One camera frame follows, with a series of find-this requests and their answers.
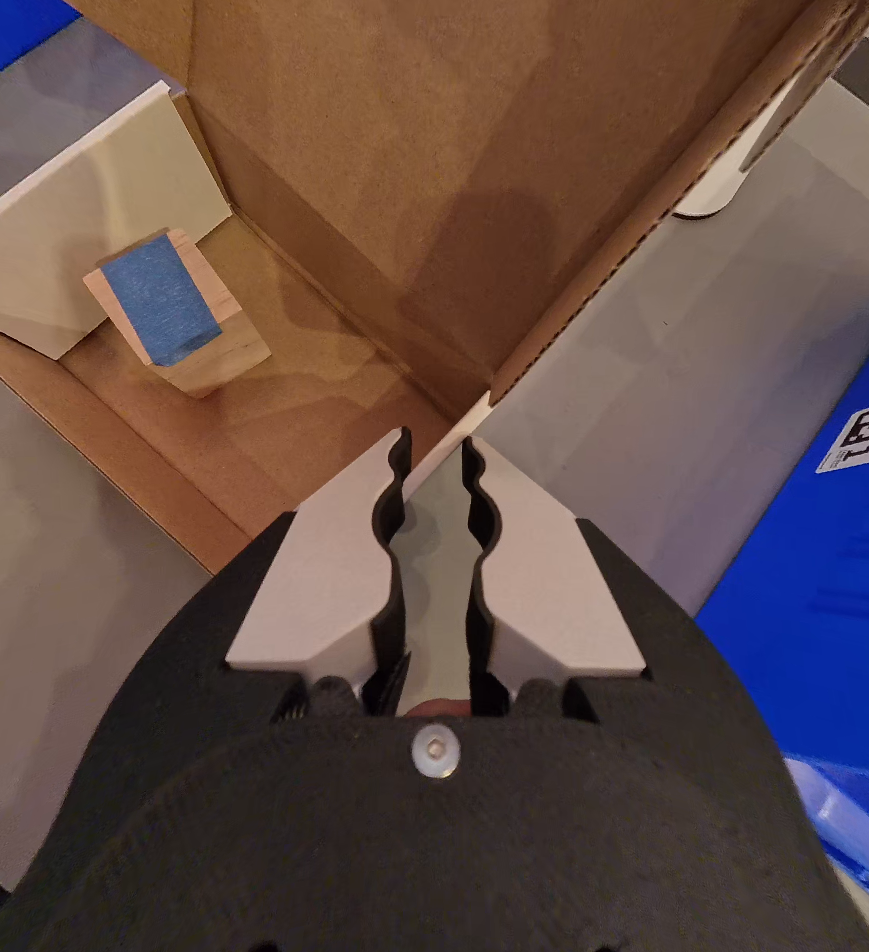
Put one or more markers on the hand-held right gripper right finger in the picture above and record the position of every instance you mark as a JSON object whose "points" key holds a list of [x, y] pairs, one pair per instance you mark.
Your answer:
{"points": [[553, 595]]}

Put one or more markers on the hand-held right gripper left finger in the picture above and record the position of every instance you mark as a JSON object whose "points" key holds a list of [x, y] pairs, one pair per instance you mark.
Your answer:
{"points": [[315, 595]]}

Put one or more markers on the blue taped wooden cube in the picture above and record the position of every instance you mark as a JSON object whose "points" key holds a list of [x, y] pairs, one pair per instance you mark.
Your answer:
{"points": [[204, 349]]}

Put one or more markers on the white cardboard box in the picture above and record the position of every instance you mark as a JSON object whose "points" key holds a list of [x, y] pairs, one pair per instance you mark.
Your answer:
{"points": [[442, 186]]}

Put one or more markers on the person's right hand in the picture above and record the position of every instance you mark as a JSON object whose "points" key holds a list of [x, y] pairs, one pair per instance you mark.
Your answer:
{"points": [[442, 709]]}

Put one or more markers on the blue plastic bin with tag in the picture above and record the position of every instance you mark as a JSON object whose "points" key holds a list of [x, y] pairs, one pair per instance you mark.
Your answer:
{"points": [[813, 595]]}

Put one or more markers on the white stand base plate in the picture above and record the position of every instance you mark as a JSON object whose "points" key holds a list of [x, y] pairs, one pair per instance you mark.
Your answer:
{"points": [[732, 186]]}

